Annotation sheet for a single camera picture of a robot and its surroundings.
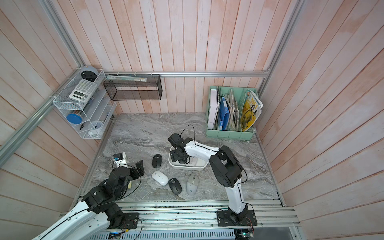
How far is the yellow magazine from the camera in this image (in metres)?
0.94

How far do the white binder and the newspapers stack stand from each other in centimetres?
9

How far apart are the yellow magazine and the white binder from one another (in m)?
0.21

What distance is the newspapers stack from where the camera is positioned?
3.10 ft
